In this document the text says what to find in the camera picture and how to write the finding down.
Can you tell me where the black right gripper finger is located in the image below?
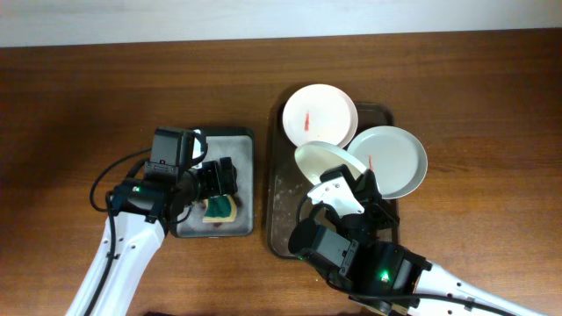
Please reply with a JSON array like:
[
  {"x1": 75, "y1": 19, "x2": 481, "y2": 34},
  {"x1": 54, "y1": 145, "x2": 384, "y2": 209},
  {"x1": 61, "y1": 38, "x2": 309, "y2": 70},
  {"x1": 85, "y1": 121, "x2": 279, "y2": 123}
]
[
  {"x1": 320, "y1": 164, "x2": 355, "y2": 184},
  {"x1": 353, "y1": 169, "x2": 382, "y2": 206}
]

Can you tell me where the white plate with sauce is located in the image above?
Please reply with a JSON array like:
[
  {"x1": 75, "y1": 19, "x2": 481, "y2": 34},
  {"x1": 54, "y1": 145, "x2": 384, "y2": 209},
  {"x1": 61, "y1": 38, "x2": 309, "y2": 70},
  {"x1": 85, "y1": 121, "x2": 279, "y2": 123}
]
[{"x1": 294, "y1": 140, "x2": 367, "y2": 185}]

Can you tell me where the green and yellow sponge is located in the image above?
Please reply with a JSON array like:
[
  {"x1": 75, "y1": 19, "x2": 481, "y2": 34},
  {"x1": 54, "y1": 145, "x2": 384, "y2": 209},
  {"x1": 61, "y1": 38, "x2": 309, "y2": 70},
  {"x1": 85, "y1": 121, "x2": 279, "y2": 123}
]
[{"x1": 203, "y1": 195, "x2": 237, "y2": 223}]

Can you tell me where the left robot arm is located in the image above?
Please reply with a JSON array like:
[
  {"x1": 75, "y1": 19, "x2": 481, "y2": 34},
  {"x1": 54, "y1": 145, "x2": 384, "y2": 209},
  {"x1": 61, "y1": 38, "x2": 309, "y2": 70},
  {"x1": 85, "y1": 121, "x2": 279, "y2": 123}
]
[{"x1": 68, "y1": 157, "x2": 237, "y2": 315}]

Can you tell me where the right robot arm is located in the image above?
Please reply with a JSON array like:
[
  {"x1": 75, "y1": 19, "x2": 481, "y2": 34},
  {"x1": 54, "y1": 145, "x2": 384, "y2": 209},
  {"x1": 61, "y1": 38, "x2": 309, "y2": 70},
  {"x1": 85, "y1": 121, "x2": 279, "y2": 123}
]
[{"x1": 288, "y1": 164, "x2": 533, "y2": 315}]

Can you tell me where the small black soapy tray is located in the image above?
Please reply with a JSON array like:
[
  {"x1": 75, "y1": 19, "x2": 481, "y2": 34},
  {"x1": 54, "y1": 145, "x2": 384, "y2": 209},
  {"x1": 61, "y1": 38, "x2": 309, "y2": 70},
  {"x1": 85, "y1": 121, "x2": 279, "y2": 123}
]
[{"x1": 170, "y1": 127, "x2": 254, "y2": 238}]

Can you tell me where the large brown serving tray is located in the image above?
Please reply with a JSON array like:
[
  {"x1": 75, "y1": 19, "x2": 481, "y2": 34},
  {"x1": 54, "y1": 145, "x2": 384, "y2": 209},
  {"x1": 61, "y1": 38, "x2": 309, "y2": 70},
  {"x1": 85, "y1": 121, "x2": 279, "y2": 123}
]
[{"x1": 264, "y1": 102, "x2": 400, "y2": 260}]

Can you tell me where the pink rimmed white plate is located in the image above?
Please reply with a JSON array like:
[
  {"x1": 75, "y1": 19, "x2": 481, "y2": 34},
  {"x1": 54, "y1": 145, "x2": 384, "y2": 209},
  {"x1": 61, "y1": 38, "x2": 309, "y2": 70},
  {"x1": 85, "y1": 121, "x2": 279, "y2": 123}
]
[{"x1": 282, "y1": 83, "x2": 358, "y2": 147}]

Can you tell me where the right black cable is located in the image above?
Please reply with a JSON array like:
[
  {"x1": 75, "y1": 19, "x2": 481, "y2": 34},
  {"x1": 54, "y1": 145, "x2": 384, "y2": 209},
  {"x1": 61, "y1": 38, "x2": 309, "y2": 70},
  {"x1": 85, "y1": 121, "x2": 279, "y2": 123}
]
[{"x1": 296, "y1": 195, "x2": 335, "y2": 229}]

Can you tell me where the black cable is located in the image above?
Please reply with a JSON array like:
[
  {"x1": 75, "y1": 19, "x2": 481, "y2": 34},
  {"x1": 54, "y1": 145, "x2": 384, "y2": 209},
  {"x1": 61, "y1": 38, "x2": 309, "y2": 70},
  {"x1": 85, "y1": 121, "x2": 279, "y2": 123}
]
[
  {"x1": 296, "y1": 195, "x2": 335, "y2": 229},
  {"x1": 89, "y1": 147, "x2": 153, "y2": 214}
]

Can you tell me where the left black cable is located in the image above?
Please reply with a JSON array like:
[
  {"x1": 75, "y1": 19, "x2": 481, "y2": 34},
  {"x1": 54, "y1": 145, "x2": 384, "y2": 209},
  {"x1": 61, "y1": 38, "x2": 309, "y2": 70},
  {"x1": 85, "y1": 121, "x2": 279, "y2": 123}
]
[{"x1": 89, "y1": 147, "x2": 153, "y2": 214}]

